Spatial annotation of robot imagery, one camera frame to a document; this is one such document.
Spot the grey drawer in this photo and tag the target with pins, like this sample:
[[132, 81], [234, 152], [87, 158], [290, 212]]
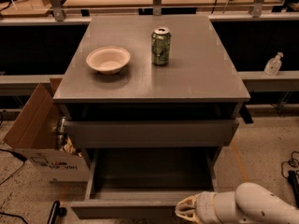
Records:
[[146, 182], [164, 133]]

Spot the open cardboard box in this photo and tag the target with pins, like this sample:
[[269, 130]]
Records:
[[38, 135]]

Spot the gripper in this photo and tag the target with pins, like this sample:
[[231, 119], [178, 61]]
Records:
[[205, 205]]

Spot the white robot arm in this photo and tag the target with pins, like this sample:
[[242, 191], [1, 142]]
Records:
[[250, 203]]

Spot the grey top drawer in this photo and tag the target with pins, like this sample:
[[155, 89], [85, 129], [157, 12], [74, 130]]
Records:
[[164, 133]]

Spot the grey drawer cabinet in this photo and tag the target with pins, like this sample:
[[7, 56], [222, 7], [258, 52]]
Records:
[[198, 83]]

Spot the black object bottom left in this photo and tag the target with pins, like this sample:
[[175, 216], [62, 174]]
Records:
[[55, 212]]

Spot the green soda can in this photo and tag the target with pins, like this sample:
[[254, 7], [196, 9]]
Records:
[[160, 46]]

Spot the beige paper bowl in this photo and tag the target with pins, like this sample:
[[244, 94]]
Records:
[[108, 60]]

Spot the clear sanitizer pump bottle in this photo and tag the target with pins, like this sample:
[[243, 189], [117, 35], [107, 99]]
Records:
[[273, 65]]

